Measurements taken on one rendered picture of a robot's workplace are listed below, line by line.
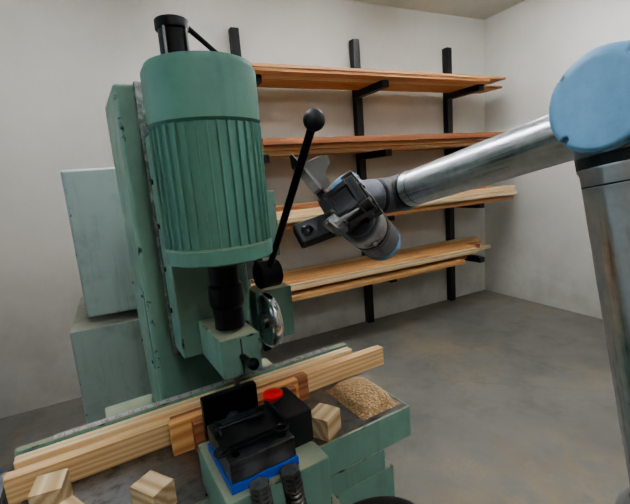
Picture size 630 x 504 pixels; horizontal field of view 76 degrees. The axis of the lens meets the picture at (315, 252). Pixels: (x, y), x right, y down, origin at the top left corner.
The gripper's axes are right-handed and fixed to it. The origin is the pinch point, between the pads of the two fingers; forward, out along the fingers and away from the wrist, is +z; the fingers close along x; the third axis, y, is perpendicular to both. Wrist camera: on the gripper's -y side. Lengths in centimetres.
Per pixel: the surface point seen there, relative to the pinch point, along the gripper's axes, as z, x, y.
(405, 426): -25.8, 37.1, -10.6
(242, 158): 9.5, -4.2, -3.7
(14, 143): -52, -193, -154
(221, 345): -0.7, 14.7, -24.7
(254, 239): 2.9, 4.3, -10.2
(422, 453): -159, 48, -49
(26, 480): 14, 22, -53
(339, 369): -27.6, 21.9, -18.3
